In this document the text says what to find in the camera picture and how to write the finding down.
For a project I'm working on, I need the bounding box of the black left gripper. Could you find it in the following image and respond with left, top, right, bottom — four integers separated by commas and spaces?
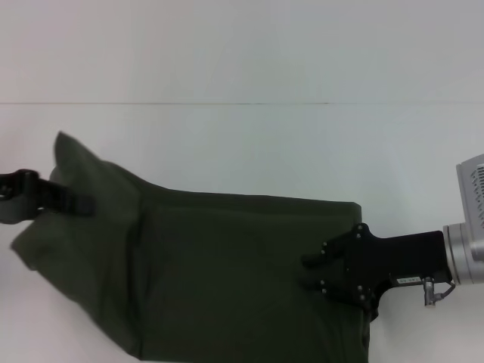
0, 169, 96, 225

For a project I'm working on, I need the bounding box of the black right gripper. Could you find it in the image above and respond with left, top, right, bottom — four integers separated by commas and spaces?
300, 222, 454, 306

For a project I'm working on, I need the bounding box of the dark green shirt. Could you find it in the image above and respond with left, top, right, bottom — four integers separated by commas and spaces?
9, 130, 382, 363

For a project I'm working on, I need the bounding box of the right arm thin grey cable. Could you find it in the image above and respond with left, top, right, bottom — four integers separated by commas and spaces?
434, 278, 458, 300

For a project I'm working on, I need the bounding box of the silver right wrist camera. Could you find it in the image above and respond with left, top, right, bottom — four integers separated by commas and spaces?
455, 152, 484, 231

